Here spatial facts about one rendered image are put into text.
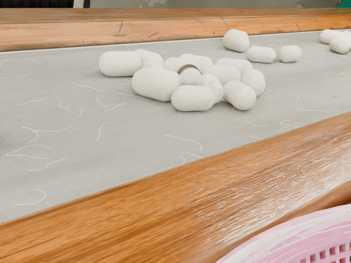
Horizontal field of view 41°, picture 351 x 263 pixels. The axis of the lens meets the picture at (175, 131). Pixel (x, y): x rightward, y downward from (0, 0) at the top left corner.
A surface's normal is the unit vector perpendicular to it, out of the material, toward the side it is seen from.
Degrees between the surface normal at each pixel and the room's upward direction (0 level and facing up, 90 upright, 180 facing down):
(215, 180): 0
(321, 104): 0
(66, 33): 45
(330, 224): 75
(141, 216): 0
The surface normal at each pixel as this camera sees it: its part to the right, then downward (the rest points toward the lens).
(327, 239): 0.49, 0.10
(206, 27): 0.56, -0.43
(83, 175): 0.11, -0.93
